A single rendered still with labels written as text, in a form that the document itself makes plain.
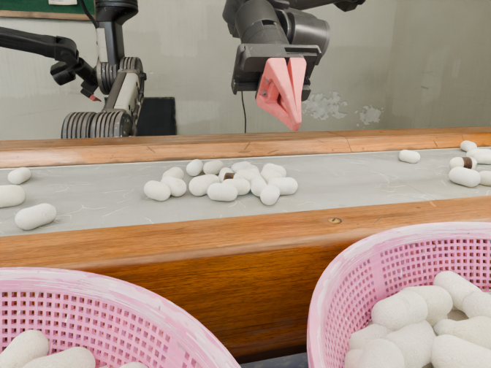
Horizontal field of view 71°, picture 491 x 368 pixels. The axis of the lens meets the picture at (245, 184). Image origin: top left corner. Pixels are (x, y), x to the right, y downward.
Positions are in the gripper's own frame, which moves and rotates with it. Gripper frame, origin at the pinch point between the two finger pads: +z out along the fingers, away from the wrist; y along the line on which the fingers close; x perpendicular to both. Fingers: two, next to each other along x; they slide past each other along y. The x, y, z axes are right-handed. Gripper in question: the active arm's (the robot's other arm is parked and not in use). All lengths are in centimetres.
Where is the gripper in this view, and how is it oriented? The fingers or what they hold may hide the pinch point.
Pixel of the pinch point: (294, 121)
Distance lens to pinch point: 39.0
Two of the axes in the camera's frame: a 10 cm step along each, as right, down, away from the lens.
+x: -1.7, 5.5, 8.2
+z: 2.1, 8.3, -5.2
